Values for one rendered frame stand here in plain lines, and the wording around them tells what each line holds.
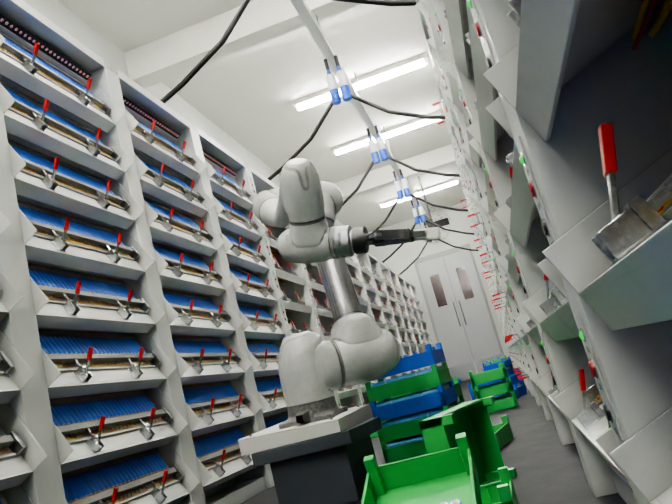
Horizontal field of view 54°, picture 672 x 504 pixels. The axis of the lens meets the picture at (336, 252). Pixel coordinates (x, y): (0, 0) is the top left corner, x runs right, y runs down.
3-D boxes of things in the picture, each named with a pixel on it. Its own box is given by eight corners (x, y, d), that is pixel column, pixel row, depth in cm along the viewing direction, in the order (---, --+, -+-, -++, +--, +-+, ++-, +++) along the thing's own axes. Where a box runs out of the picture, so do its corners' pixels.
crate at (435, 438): (444, 515, 140) (478, 510, 137) (418, 421, 145) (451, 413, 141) (487, 480, 166) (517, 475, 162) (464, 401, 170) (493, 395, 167)
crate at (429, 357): (364, 382, 261) (358, 363, 263) (379, 379, 280) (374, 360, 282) (435, 363, 251) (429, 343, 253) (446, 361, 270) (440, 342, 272)
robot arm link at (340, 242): (329, 256, 178) (351, 254, 176) (328, 223, 179) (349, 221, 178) (338, 260, 186) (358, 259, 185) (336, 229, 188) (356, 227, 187)
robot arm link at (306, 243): (332, 267, 180) (324, 221, 175) (278, 271, 183) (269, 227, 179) (339, 253, 189) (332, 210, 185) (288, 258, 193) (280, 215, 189)
